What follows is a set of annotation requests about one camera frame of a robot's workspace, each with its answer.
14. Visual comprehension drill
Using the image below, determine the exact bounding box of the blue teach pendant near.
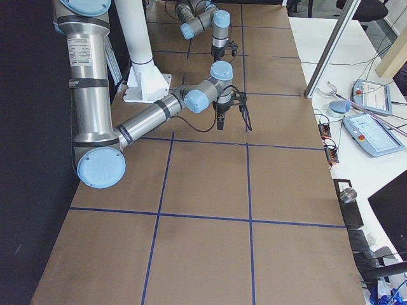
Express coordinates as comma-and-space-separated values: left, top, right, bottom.
343, 114, 405, 158

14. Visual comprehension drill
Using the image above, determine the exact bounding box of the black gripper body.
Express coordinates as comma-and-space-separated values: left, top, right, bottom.
215, 97, 232, 115
211, 46, 225, 61

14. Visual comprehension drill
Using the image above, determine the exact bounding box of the blue teach pendant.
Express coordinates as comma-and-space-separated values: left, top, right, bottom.
352, 79, 393, 116
343, 114, 405, 158

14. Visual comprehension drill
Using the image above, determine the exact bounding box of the long reacher grabber tool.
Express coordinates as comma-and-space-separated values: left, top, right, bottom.
316, 81, 407, 137

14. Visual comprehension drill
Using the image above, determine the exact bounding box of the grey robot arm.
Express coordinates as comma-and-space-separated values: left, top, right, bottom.
174, 1, 230, 62
53, 1, 233, 189

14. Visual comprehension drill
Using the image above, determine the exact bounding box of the orange black connector strip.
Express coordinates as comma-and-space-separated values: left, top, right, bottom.
317, 123, 339, 167

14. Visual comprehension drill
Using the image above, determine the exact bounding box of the aluminium frame post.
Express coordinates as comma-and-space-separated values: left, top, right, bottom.
305, 0, 361, 98

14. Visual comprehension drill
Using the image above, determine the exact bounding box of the blue teach pendant far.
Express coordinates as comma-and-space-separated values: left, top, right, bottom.
352, 79, 393, 116

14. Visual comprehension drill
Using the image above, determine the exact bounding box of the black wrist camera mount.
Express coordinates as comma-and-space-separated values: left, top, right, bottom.
232, 90, 252, 131
225, 40, 238, 57

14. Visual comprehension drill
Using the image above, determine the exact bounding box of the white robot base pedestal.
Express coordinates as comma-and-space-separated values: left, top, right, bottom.
114, 0, 171, 103

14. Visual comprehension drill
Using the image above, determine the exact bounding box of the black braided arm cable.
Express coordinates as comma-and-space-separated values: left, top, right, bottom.
171, 87, 239, 133

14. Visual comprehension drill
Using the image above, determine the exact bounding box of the black box with knob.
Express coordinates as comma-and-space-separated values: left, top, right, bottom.
333, 179, 364, 229

